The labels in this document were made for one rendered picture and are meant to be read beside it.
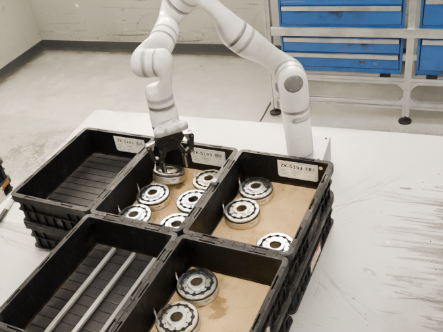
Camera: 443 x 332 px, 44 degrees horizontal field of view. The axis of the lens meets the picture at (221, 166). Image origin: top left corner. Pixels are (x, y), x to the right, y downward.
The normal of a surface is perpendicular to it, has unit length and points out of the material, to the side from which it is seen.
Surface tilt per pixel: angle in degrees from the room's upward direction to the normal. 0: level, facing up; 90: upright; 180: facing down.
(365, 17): 90
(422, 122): 0
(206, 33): 90
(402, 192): 0
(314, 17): 90
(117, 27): 90
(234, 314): 0
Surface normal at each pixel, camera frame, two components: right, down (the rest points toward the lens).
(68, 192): -0.13, -0.81
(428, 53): -0.35, 0.58
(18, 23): 0.93, 0.11
